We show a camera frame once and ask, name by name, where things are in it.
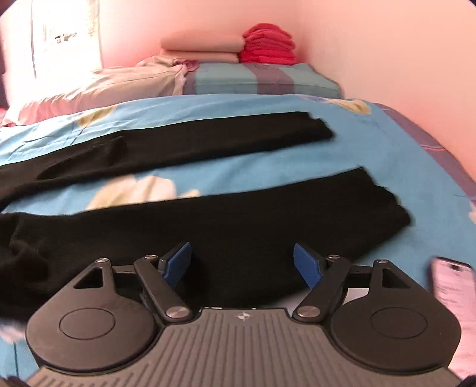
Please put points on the blue purple striped mattress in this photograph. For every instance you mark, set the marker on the blue purple striped mattress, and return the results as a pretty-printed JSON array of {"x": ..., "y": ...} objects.
[{"x": 238, "y": 80}]

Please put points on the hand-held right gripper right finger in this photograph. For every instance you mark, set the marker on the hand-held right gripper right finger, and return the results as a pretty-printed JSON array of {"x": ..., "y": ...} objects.
[{"x": 306, "y": 264}]

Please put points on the bright window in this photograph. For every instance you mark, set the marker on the bright window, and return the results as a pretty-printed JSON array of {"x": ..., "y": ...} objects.
[{"x": 63, "y": 33}]

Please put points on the folded beige blanket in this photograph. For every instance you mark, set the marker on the folded beige blanket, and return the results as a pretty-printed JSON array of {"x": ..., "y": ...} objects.
[{"x": 204, "y": 46}]

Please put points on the beige pillow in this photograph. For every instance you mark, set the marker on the beige pillow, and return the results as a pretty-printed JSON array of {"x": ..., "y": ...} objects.
[{"x": 111, "y": 89}]

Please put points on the blue floral bedsheet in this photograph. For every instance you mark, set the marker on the blue floral bedsheet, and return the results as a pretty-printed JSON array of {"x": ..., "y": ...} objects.
[{"x": 260, "y": 167}]

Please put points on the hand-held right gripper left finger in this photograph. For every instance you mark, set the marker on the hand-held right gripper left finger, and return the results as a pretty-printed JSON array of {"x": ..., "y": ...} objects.
[{"x": 178, "y": 262}]

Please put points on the black smartphone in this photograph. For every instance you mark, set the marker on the black smartphone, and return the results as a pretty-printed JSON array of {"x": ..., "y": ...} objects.
[{"x": 453, "y": 290}]

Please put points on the stack of red folded cloths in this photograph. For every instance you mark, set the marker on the stack of red folded cloths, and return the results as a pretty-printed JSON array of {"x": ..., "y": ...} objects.
[{"x": 267, "y": 44}]

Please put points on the black pants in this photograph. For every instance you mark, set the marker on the black pants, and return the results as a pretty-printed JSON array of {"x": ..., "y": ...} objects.
[{"x": 223, "y": 230}]

